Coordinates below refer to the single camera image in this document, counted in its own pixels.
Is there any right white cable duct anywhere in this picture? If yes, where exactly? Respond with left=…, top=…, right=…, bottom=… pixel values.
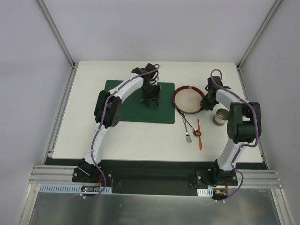
left=197, top=188, right=214, bottom=197

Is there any aluminium frame post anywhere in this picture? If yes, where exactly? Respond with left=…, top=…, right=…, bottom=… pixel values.
left=35, top=0, right=76, bottom=69
left=236, top=0, right=284, bottom=71

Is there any aluminium front rail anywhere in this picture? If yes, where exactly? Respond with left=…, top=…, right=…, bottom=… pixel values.
left=29, top=165, right=283, bottom=189

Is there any left aluminium frame post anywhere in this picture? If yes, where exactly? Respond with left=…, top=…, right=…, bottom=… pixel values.
left=35, top=0, right=76, bottom=69

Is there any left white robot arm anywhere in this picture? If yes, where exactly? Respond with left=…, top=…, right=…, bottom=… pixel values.
left=72, top=63, right=161, bottom=182

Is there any red rimmed beige plate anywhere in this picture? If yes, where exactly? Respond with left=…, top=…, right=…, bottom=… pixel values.
left=172, top=86, right=204, bottom=114

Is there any steel cup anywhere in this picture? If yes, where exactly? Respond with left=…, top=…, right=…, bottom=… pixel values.
left=213, top=108, right=229, bottom=126

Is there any green placemat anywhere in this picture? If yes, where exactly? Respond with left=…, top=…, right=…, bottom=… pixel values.
left=117, top=82, right=175, bottom=124

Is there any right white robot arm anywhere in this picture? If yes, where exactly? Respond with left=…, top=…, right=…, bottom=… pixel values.
left=200, top=75, right=262, bottom=187

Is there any silver fork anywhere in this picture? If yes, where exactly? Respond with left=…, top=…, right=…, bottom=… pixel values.
left=182, top=114, right=192, bottom=143

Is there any right aluminium frame post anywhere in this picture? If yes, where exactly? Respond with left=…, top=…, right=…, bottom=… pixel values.
left=236, top=0, right=284, bottom=71

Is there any copper spoon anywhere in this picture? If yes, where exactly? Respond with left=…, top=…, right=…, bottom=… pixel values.
left=179, top=111, right=200, bottom=137

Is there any white cable duct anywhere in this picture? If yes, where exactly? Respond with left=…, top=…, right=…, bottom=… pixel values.
left=197, top=188, right=214, bottom=197
left=39, top=184, right=113, bottom=195

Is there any orange knife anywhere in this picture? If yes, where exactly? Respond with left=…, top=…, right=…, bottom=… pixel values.
left=197, top=118, right=203, bottom=151

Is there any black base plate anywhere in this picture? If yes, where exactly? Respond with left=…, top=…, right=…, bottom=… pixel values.
left=72, top=159, right=238, bottom=196

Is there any left white cable duct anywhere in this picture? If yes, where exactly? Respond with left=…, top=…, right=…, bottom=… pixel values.
left=39, top=184, right=113, bottom=195

